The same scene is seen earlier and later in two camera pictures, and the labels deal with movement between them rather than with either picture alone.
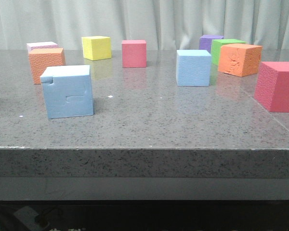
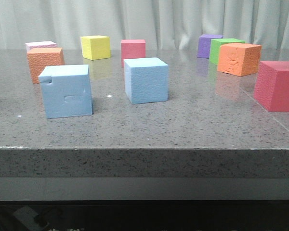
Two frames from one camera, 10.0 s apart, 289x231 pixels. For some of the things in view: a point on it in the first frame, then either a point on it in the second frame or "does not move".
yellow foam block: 97,47 does not move
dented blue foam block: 68,90 does not move
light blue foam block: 193,68 -> 146,80
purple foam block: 205,41 does not move
